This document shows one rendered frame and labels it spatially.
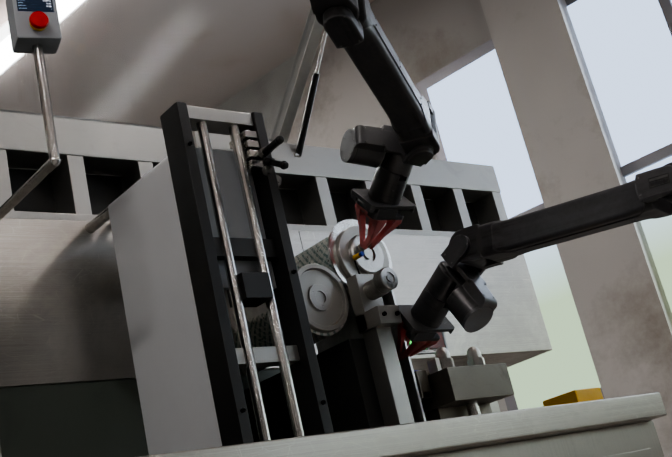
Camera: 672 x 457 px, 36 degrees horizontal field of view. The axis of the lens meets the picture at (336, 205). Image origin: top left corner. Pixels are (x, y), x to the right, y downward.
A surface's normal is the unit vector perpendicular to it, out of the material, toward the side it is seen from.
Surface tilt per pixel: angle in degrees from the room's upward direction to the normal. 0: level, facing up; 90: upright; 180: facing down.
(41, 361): 90
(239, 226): 90
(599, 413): 90
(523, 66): 90
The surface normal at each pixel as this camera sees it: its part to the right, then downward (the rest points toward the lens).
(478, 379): 0.62, -0.39
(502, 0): -0.67, -0.10
